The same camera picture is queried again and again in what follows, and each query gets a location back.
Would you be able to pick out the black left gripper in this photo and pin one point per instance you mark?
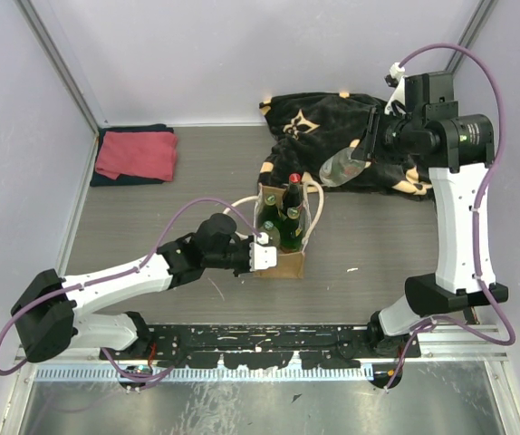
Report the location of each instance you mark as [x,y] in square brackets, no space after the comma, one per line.
[246,243]

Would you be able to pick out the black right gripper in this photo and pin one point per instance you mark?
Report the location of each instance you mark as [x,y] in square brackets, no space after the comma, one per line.
[366,149]

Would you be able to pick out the clear bottle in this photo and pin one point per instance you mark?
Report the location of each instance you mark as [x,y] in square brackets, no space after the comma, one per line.
[271,230]
[342,167]

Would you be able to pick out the green bottle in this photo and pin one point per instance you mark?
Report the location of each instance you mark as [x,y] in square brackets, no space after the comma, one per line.
[292,229]
[270,211]

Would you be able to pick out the brown canvas bag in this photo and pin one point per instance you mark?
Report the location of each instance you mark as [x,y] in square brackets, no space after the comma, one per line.
[289,265]

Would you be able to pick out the cola glass bottle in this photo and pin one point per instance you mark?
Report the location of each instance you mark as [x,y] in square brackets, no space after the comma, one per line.
[293,197]

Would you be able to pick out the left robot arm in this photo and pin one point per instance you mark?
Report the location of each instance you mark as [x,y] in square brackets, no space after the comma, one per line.
[56,313]

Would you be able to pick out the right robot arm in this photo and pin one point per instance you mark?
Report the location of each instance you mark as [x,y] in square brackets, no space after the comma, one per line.
[464,277]

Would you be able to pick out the black floral blanket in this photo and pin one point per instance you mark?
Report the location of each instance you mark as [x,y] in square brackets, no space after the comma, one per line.
[310,127]

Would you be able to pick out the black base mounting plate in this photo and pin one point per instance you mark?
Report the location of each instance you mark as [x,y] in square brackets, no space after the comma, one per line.
[263,346]

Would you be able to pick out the red folded cloth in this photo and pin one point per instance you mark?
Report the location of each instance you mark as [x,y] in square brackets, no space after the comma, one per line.
[144,154]

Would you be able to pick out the dark blue folded cloth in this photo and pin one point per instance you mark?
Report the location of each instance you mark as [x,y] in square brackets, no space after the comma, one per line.
[98,180]

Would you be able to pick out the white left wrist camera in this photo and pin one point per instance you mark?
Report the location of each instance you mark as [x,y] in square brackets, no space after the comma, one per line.
[262,255]

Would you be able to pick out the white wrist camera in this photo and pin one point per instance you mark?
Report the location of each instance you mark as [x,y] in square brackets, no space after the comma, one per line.
[262,255]
[396,80]

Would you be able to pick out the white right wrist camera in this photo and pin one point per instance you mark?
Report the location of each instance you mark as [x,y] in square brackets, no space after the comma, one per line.
[396,80]

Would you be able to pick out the white cable duct strip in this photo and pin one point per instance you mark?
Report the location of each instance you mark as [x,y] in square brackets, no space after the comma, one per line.
[292,373]

